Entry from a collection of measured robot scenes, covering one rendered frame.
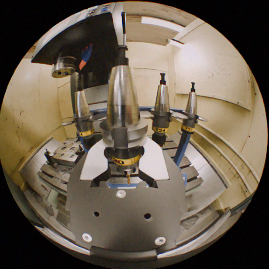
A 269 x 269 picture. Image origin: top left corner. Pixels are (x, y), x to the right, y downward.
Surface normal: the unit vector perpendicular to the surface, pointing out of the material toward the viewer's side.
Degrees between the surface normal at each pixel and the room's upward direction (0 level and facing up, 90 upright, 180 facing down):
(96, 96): 91
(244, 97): 90
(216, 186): 24
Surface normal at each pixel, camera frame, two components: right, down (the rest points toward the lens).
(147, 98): 0.06, 0.47
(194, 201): -0.43, -0.79
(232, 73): -1.00, 0.04
